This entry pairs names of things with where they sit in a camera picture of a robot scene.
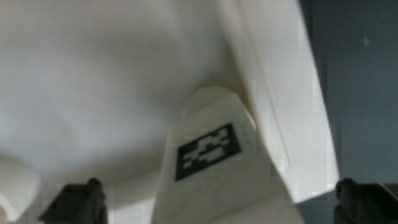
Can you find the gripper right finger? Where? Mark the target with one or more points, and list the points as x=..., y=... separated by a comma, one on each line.
x=367, y=203

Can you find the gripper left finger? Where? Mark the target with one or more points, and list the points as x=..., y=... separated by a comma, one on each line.
x=79, y=207

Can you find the white table leg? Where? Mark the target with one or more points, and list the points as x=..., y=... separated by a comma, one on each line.
x=221, y=186

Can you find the white square table top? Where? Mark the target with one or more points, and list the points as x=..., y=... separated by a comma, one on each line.
x=104, y=61

